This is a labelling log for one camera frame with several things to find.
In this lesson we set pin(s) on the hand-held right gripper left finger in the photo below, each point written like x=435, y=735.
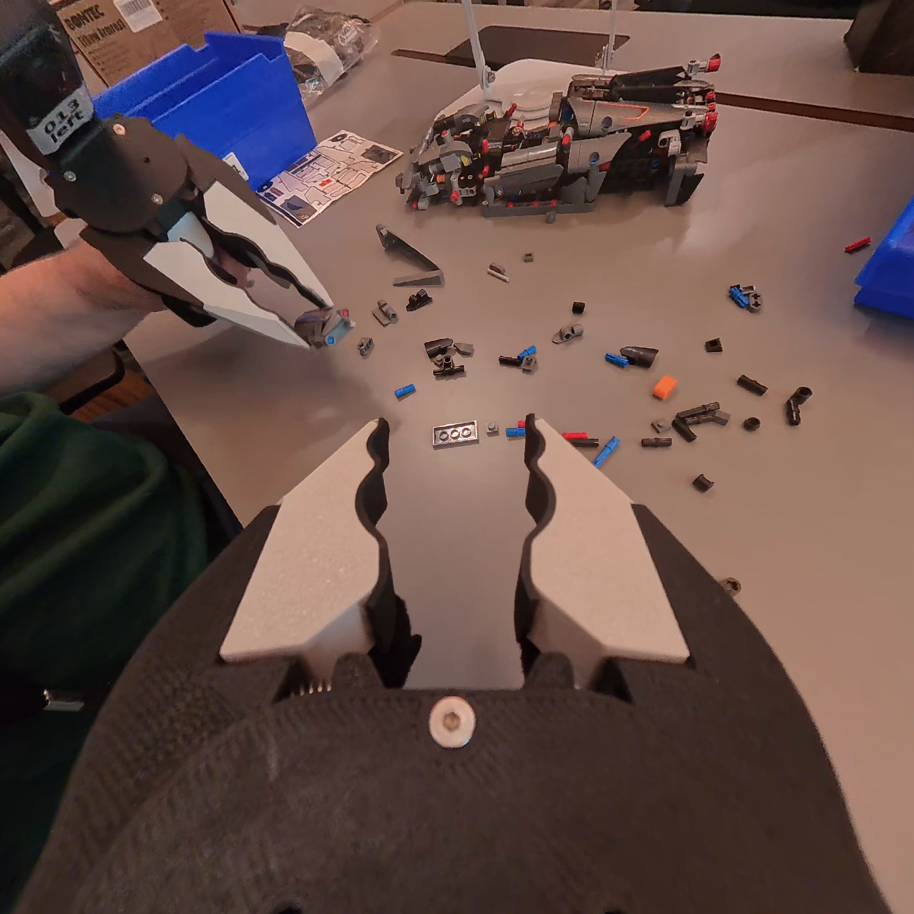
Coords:
x=307, y=571

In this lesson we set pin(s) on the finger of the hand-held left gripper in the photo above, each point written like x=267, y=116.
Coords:
x=250, y=221
x=214, y=293

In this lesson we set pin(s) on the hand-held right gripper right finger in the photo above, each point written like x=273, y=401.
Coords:
x=607, y=571

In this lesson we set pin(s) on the blue plastic bin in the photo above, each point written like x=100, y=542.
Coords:
x=889, y=275
x=235, y=107

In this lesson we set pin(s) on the grey lego panel assembly red pins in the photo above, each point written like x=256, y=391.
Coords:
x=325, y=328

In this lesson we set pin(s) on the long grey lego beam panel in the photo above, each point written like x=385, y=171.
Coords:
x=403, y=250

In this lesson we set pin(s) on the grey black lego car model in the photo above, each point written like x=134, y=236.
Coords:
x=557, y=150

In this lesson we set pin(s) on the white lego sticker sheet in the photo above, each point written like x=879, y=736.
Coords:
x=335, y=171

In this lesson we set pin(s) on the long blue lego pin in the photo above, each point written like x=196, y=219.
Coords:
x=606, y=451

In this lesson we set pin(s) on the small black curved lego piece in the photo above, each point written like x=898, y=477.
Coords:
x=703, y=483

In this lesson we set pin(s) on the grey lego panel with connector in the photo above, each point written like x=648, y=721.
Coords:
x=385, y=313

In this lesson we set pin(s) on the black grey lego connector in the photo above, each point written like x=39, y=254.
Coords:
x=689, y=418

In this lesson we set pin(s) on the long grey lego wedge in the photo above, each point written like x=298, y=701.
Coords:
x=423, y=280

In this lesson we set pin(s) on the black lego clip piece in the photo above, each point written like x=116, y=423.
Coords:
x=420, y=300

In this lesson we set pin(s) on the orange lego slope piece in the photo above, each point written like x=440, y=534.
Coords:
x=665, y=388

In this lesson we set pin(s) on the dark grey studded lego plate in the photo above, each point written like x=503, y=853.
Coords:
x=455, y=435

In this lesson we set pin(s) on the black curved lego panel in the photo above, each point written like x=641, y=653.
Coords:
x=641, y=357

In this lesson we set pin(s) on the dark grey curved lego panel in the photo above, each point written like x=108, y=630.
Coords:
x=439, y=346

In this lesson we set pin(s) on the black lego axle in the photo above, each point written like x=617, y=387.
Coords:
x=752, y=385

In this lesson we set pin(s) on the grey curved lego panel pin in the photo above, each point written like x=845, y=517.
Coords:
x=568, y=333

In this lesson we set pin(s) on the black lego axle connector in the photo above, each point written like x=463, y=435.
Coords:
x=448, y=366

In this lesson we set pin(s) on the black angled lego connector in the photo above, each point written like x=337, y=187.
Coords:
x=796, y=407

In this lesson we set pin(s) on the white bar grey lego piece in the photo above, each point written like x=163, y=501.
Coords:
x=498, y=273

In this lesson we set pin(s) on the small red lego piece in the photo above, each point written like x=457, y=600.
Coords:
x=857, y=245

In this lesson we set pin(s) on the person's left hand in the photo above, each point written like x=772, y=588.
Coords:
x=232, y=268

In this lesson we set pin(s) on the brown cardboard box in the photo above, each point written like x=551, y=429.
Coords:
x=143, y=28

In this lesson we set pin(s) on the clear plastic parts bag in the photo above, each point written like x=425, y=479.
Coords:
x=328, y=43

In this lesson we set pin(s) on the person's green shirt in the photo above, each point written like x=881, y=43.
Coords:
x=86, y=535

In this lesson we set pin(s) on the white book stand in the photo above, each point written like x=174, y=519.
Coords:
x=521, y=78

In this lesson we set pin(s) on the dark bag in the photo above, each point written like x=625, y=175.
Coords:
x=882, y=36

